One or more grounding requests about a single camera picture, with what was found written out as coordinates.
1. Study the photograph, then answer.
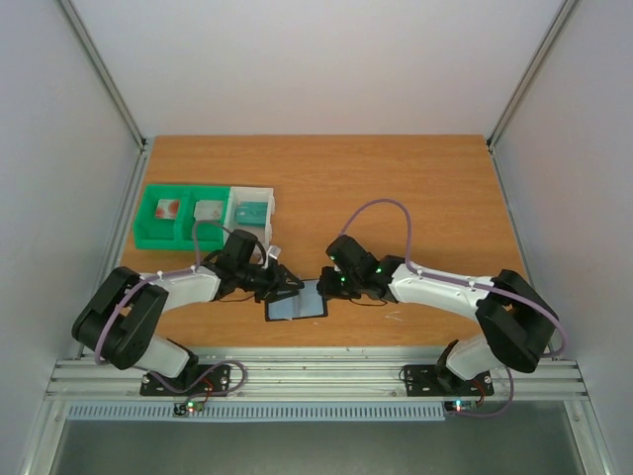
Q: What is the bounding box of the grey card with red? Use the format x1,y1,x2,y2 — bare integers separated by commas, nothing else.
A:
194,200,226,223

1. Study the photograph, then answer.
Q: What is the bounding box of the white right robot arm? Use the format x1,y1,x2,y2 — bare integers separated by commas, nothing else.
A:
316,235,558,395

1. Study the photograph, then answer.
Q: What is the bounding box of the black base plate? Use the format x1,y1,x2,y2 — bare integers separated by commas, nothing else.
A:
399,364,495,397
139,364,231,397

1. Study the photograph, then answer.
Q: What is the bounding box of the black leather card holder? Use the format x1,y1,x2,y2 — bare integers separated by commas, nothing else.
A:
265,279,328,322

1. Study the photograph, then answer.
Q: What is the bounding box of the green plastic bin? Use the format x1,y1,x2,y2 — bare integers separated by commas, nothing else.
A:
134,184,230,250

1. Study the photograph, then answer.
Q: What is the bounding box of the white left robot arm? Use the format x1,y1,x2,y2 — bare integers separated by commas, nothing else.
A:
71,230,304,394

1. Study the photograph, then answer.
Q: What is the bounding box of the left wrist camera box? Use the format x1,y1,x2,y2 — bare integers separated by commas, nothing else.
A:
263,245,281,268

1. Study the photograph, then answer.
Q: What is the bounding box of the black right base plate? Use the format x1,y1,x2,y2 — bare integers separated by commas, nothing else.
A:
399,364,495,397

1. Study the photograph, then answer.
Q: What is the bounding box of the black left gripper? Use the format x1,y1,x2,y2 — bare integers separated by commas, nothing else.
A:
238,259,306,303

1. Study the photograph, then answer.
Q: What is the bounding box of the grey slotted cable duct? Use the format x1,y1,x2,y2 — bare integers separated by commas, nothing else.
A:
66,401,445,424

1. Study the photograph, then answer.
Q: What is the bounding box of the teal VIP card stack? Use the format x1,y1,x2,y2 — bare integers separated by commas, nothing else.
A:
234,201,268,228

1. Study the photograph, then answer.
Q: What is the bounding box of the white plastic bin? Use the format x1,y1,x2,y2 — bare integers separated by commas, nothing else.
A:
223,186,275,247

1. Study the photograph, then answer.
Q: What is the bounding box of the red patterned card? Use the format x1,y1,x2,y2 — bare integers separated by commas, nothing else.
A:
154,199,180,220

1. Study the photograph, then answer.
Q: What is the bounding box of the grey aluminium frame rail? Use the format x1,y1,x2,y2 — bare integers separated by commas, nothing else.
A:
53,0,149,149

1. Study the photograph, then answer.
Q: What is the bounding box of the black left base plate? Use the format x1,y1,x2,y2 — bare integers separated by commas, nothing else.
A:
139,364,231,397

